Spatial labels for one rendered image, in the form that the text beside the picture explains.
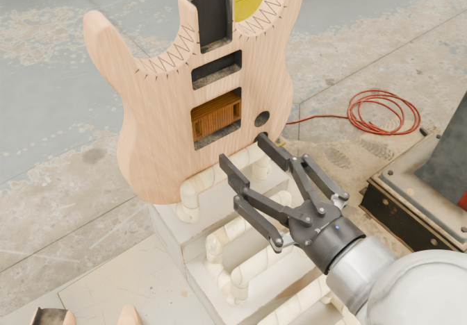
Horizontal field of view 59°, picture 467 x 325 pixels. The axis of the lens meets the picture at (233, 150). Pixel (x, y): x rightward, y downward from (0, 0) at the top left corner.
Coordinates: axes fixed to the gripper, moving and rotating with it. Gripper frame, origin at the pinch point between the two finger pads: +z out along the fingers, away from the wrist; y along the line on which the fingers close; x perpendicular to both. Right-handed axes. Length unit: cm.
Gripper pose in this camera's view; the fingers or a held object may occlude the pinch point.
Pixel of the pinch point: (251, 160)
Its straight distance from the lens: 64.3
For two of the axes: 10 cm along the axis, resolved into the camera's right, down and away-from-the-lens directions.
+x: -0.1, -6.6, -7.5
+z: -5.9, -6.1, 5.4
